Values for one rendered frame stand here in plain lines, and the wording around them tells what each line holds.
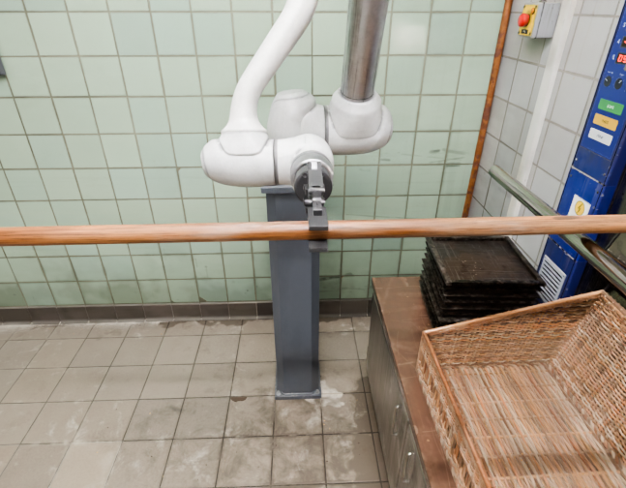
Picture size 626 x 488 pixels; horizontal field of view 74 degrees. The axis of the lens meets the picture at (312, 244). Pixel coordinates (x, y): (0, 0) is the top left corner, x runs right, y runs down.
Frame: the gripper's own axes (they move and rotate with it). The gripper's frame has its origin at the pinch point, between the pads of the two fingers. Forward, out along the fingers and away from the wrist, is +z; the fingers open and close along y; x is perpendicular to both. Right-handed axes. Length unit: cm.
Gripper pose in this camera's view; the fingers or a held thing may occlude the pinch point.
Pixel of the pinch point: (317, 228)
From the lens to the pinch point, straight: 66.0
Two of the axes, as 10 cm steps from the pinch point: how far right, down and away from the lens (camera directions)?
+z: 0.4, 5.1, -8.6
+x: -10.0, 0.2, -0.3
